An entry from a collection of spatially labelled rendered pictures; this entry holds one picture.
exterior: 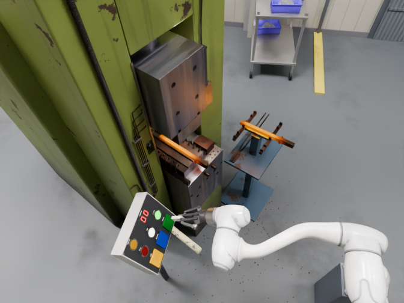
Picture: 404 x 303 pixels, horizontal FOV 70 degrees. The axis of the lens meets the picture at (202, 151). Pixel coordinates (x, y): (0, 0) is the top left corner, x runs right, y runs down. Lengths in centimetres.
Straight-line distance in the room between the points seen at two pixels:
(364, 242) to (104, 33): 128
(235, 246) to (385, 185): 232
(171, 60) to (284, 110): 249
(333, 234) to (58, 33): 127
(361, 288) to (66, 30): 136
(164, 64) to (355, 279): 115
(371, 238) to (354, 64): 349
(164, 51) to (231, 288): 191
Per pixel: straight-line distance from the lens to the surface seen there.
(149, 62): 133
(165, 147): 197
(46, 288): 293
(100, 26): 116
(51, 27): 106
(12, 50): 154
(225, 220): 132
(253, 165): 220
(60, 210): 317
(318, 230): 136
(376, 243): 138
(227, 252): 127
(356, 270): 132
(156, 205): 160
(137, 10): 125
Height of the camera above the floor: 253
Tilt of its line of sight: 53 degrees down
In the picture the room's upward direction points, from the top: 4 degrees counter-clockwise
